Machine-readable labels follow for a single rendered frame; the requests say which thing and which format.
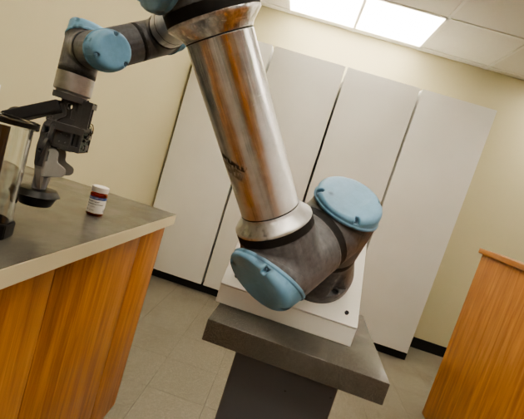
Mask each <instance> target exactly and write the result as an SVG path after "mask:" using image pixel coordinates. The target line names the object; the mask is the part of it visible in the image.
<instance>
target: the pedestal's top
mask: <svg viewBox="0 0 524 419"><path fill-rule="evenodd" d="M202 340H205V341H207V342H209V343H213V344H216V345H218V346H221V347H223V348H227V349H229V350H232V351H234V352H238V353H241V354H243V355H245V356H248V357H252V358H254V359H257V360H259V361H261V362H266V363H268V364H270V365H273V366H276V367H279V368H282V369H284V370H286V371H289V372H292V373H295V374H298V375H300V376H302V377H307V378H308V379H311V380H314V381H316V382H320V383H323V384H324V385H327V386H330V387H333V388H336V389H339V390H341V391H343V392H347V393H349V394H352V395H355V396H357V397H361V398H363V399H366V400H368V401H371V402H374V403H377V404H379V405H383V401H384V399H385V397H386V394H387V392H388V388H389V385H390V383H389V381H388V378H387V375H386V373H385V371H384V369H383V364H382V363H381V360H380V358H379V355H378V352H377V350H376V347H375V346H374V343H373V339H372V337H371V335H370V332H369V330H368V327H367V324H366V323H365V320H364V318H363V316H362V315H359V316H358V328H357V329H356V332H355V334H354V337H353V341H352V343H351V346H350V347H349V346H346V345H343V344H341V343H336V342H334V341H331V340H329V339H327V338H322V337H320V336H317V335H314V334H312V333H307V332H305V331H302V330H299V329H297V328H292V327H290V326H287V325H284V324H282V323H278V322H275V321H273V320H270V319H267V318H263V317H261V316H258V315H255V314H252V313H248V312H246V311H243V310H240V309H238V308H234V307H231V306H229V305H226V304H223V303H220V304H219V305H218V306H217V308H216V309H215V311H214V312H213V313H212V314H211V315H210V317H209V318H208V320H207V323H206V326H205V331H204V333H203V337H202Z"/></svg>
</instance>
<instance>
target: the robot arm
mask: <svg viewBox="0 0 524 419"><path fill-rule="evenodd" d="M137 1H139V2H140V5H141V6H142V7H143V8H144V9H145V10H146V11H148V12H149V13H153V14H152V15H151V16H150V17H149V18H147V19H146V20H141V21H137V22H129V23H126V24H121V25H116V26H112V27H104V28H103V27H101V26H99V25H97V24H95V23H94V22H91V21H88V20H86V19H84V18H79V17H72V18H71V19H70V20H69V23H68V26H67V29H66V31H65V34H64V35H65V37H64V41H63V45H62V51H61V55H60V59H59V62H58V67H57V72H56V75H55V79H54V82H53V87H54V88H56V90H54V89H53V92H52V95H53V96H57V97H60V98H61V99H62V100H61V101H59V100H57V99H55V100H50V101H44V102H39V103H35V104H31V105H27V106H19V107H18V106H12V107H10V108H9V109H7V110H3V111H1V112H3V113H6V114H9V115H13V116H17V117H21V118H23V119H26V120H29V121H30V120H34V119H37V118H42V117H46V120H45V121H44V122H43V124H42V129H41V131H40V137H39V139H38V142H37V147H36V152H35V160H34V180H35V183H36V186H37V188H38V189H41V188H42V182H43V177H48V181H47V186H48V184H49V182H50V179H51V178H52V177H63V176H64V175H72V174H73V171H74V169H73V167H72V166H71V165H69V164H68V163H67V162H66V156H67V153H66V151H68V152H74V153H77V154H82V153H88V150H89V146H90V143H91V137H92V134H93V131H94V126H93V125H92V124H91V120H92V117H93V113H94V111H96V109H97V105H96V104H94V103H90V102H89V101H88V100H87V99H91V95H92V92H93V88H94V85H95V81H96V76H97V73H98V71H102V72H108V73H110V72H116V71H121V70H123V69H124V68H125V67H126V66H130V65H133V64H136V63H139V62H144V61H148V60H151V59H154V58H157V57H163V56H166V55H173V54H176V53H177V52H180V51H183V50H184V49H185V48H187V51H188V53H189V56H190V61H191V64H192V66H193V69H194V72H195V76H196V79H197V81H198V84H199V87H200V91H201V94H202V96H203V99H204V102H205V107H206V110H207V112H208V115H209V118H210V122H211V125H212V127H213V130H214V133H215V137H216V139H217V142H218V145H219V148H220V152H221V155H222V158H223V161H224V163H225V168H226V170H227V173H228V176H229V178H230V183H231V185H232V188H233V191H234V193H235V198H236V201H237V204H238V206H239V209H240V213H241V218H240V220H239V222H238V224H237V225H236V228H235V231H236V233H237V236H238V239H239V242H240V248H237V249H235V251H234V253H232V255H231V256H230V265H231V268H232V269H233V272H234V274H235V276H236V278H237V279H238V280H239V282H240V283H241V285H242V286H243V287H244V288H245V290H246V291H247V292H248V293H249V294H250V295H251V296H252V297H253V298H254V299H256V300H257V301H258V302H259V303H261V304H263V305H264V306H265V307H267V308H270V309H272V310H274V311H286V310H288V309H290V308H292V307H293V306H294V305H295V304H296V303H297V302H299V301H303V300H307V301H309V302H312V303H332V302H334V301H336V300H338V299H340V298H342V297H343V296H344V295H345V294H346V292H347V291H348V289H349V287H350V286H351V284H352V282H353V276H354V262H355V260H356V259H357V257H358V256H359V254H360V253H361V251H362V250H363V247H364V246H365V244H366V243H367V242H368V240H369V238H370V237H371V235H372V234H373V232H374V231H375V230H376V229H377V228H378V225H379V221H380V220H381V218H382V215H383V208H382V206H381V204H380V201H379V199H378V197H377V196H376V194H374V192H372V191H371V189H369V188H368V187H367V186H366V185H363V184H362V183H360V182H358V181H356V180H353V179H350V178H346V177H343V176H331V177H328V178H325V179H323V180H321V181H320V182H319V184H318V186H317V187H316V188H315V189H314V196H313V198H312V199H311V200H310V201H309V202H308V203H306V204H305V203H304V202H302V201H300V200H299V199H298V196H297V193H296V189H295V186H294V180H293V176H292V173H291V169H290V167H289V161H288V157H287V154H286V150H285V147H284V142H283V138H282V135H281V131H280V128H279V122H278V118H277V115H276V112H275V108H274V103H273V99H272V96H271V92H270V88H269V83H268V80H267V76H266V73H265V69H264V63H263V61H262V57H261V54H260V48H259V44H258V41H257V37H256V35H255V29H254V21H255V18H256V16H257V14H258V12H259V10H260V7H261V1H260V0H137ZM71 105H72V109H71ZM91 125H92V127H93V130H91V129H90V127H91ZM46 188H47V187H46Z"/></svg>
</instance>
